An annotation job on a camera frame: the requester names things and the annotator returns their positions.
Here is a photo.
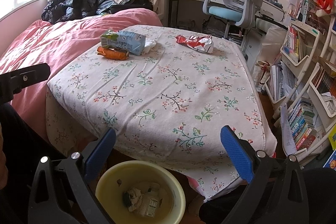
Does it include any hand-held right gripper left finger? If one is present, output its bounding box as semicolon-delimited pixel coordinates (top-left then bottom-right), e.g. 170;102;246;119
28;127;117;224

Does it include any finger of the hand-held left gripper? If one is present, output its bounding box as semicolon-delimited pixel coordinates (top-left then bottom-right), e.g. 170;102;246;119
0;63;51;104

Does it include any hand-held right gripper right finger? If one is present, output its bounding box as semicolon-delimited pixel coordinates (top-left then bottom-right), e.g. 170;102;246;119
220;125;308;224

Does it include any yellow plastic basin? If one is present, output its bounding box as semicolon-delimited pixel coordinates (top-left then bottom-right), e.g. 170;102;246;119
95;160;186;224

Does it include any dark green cloth with tag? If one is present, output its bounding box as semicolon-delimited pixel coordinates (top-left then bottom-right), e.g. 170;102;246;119
123;191;133;207

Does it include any white tissue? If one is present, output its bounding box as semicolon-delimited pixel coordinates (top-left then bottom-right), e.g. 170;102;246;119
143;39;158;54
128;187;144;212

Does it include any large carrot piece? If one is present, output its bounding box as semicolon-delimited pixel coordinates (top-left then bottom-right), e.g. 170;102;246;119
103;49;130;60

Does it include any green drink carton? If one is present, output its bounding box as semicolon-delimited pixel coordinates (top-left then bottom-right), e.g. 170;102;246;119
100;30;146;56

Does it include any red white snack wrapper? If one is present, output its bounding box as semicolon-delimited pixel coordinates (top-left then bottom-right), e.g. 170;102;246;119
175;34;214;54

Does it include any pink blanket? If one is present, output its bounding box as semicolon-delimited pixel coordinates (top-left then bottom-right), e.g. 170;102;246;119
0;8;163;140

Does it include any stack of colourful books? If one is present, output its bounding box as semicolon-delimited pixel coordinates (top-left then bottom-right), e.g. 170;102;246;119
287;98;319;153

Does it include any black puffer jacket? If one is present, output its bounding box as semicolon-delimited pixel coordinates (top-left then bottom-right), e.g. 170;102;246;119
42;0;121;24

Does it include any pile of papers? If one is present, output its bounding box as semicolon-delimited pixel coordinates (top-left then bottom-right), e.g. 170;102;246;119
270;61;300;101

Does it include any person's right leg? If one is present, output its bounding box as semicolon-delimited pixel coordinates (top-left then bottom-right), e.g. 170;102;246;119
199;168;336;224

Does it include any floral table cloth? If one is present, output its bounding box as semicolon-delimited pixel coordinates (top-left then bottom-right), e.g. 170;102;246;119
46;25;277;203

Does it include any grey denim garment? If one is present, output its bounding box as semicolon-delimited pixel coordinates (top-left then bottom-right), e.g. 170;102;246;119
96;0;132;14

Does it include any white plastic bag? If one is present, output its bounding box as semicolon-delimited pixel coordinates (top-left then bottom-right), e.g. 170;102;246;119
262;25;288;48

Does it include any row of upright books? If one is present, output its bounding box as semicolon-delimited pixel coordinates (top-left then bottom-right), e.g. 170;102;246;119
286;26;306;62

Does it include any black garment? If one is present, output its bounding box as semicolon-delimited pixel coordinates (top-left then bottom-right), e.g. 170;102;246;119
109;0;154;14

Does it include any grey blue desk chair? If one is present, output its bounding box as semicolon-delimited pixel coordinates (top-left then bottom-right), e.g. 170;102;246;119
202;0;269;39

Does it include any white bookshelf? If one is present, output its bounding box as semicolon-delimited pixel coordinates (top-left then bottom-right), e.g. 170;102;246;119
265;0;336;167

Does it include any tote bag with red handles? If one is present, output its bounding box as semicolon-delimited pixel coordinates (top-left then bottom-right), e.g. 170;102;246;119
256;61;272;85

